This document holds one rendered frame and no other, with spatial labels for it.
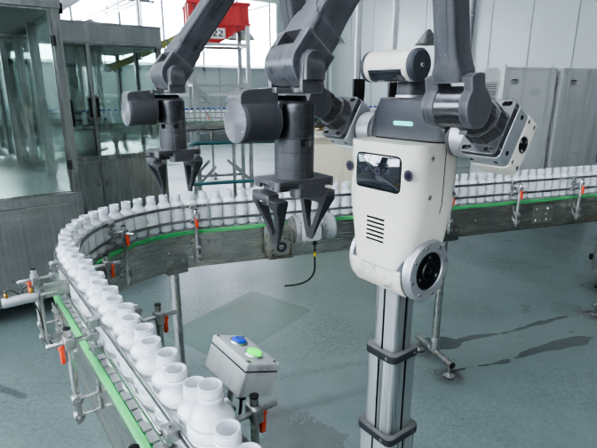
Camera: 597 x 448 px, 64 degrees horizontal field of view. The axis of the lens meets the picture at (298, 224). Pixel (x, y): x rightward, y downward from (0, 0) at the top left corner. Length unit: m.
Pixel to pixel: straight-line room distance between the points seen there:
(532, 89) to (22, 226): 5.72
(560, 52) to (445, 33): 12.74
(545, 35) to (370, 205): 12.80
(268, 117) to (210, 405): 0.42
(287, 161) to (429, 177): 0.51
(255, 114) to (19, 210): 3.23
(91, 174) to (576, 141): 6.12
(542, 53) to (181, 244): 12.37
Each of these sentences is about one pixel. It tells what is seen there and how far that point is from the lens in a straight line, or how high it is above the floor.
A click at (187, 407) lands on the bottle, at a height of 1.13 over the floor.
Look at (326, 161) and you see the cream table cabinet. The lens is 4.78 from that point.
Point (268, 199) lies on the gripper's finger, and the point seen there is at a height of 1.47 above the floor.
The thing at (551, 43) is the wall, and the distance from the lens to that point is 13.76.
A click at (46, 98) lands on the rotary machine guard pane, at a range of 3.74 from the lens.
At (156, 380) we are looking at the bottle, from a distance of 0.91.
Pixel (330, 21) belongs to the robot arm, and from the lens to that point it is 0.70.
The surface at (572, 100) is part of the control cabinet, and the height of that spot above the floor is 1.49.
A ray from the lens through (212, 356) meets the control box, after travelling 1.03.
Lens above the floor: 1.61
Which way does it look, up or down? 16 degrees down
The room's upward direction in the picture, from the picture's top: straight up
